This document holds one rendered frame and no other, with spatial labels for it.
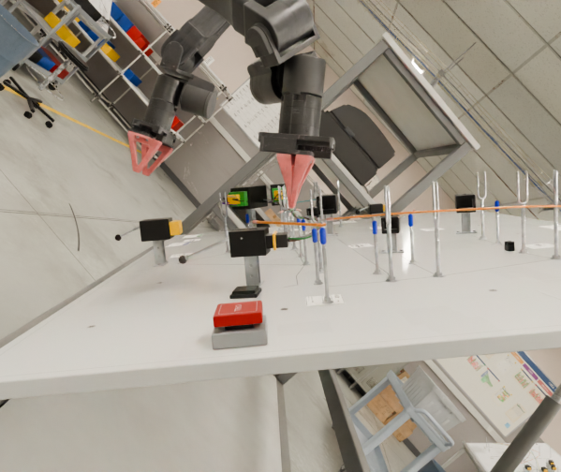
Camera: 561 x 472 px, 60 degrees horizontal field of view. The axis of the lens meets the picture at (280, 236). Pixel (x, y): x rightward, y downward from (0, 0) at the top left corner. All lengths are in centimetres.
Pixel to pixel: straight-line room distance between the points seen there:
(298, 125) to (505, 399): 867
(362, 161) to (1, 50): 298
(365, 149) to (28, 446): 142
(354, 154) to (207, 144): 691
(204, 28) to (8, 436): 78
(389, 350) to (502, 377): 860
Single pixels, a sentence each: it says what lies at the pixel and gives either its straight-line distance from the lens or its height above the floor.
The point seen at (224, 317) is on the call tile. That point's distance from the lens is 50.
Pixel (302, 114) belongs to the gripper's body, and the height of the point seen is 132.
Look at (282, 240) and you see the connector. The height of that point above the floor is 118.
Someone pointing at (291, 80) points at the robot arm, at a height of 134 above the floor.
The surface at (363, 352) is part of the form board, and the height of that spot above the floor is 119.
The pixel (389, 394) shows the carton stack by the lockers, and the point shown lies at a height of 39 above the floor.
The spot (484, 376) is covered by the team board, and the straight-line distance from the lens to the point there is 898.
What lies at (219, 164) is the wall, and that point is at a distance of 849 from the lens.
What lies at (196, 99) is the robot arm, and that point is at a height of 123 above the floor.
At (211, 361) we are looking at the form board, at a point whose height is 107.
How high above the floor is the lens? 123
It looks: 3 degrees down
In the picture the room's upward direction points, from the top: 48 degrees clockwise
